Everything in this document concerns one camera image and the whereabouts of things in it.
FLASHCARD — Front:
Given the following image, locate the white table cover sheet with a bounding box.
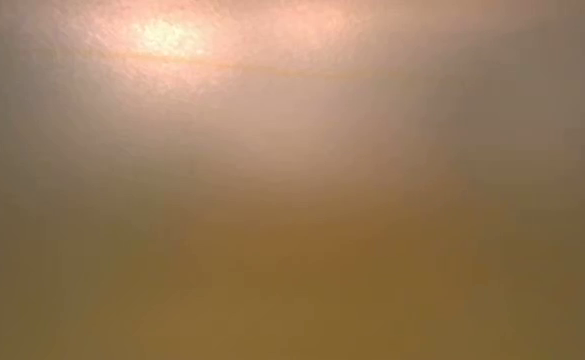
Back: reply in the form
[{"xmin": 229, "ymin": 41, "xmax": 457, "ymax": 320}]
[{"xmin": 0, "ymin": 0, "xmax": 585, "ymax": 360}]

